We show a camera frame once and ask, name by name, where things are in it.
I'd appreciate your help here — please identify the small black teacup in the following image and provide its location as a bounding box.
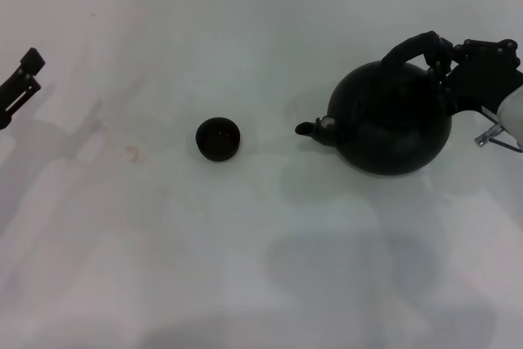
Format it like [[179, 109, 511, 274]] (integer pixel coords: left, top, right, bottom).
[[195, 117, 242, 163]]

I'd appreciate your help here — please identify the black round teapot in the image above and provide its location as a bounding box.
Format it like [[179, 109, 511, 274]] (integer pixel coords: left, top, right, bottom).
[[294, 30, 453, 177]]

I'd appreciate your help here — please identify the right wrist cable with connector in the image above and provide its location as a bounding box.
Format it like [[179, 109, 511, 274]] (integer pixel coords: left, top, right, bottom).
[[473, 105, 522, 150]]

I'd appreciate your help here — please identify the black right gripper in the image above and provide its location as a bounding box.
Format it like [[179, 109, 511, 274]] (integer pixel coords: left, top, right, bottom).
[[427, 37, 523, 114]]

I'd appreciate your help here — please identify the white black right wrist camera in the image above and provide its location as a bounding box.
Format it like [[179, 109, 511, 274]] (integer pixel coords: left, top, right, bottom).
[[497, 83, 523, 150]]

